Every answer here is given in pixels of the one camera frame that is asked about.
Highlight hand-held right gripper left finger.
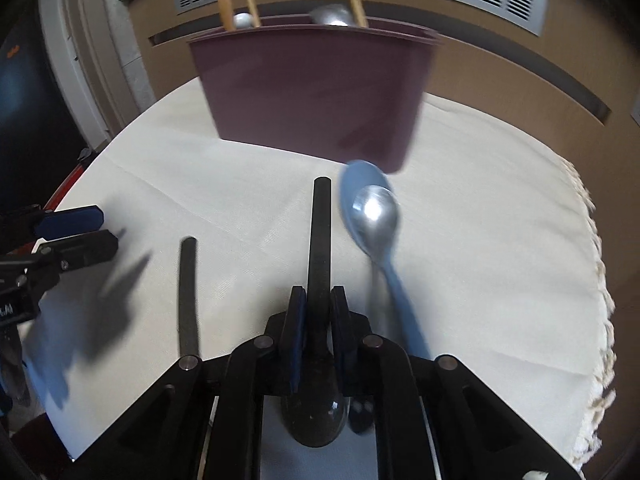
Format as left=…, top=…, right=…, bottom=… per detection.
left=60, top=285, right=307, bottom=480

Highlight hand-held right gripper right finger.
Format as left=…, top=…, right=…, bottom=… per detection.
left=330, top=285, right=583, bottom=480

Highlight light blue spoon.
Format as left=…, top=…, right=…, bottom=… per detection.
left=339, top=159, right=435, bottom=361

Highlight black refrigerator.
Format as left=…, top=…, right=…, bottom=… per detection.
left=0, top=20, right=101, bottom=221

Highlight shovel-handled metal spoon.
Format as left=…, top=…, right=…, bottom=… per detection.
left=349, top=184, right=402, bottom=436

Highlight red metal frame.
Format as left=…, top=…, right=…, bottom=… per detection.
left=44, top=149, right=97, bottom=211

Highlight purple plastic container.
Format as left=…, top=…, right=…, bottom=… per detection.
left=186, top=14, right=446, bottom=175

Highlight white shelf cabinet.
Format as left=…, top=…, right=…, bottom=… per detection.
left=37, top=0, right=113, bottom=148

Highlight black spoon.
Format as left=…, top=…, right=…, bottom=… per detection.
left=179, top=236, right=202, bottom=358
left=279, top=176, right=349, bottom=449

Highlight white fringed tablecloth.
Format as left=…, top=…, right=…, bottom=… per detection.
left=22, top=80, right=618, bottom=480

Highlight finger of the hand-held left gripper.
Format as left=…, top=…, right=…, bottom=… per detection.
left=0, top=204, right=105, bottom=252
left=36, top=230, right=120, bottom=273

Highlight wooden kitchen cabinet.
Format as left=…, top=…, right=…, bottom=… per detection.
left=120, top=0, right=640, bottom=221

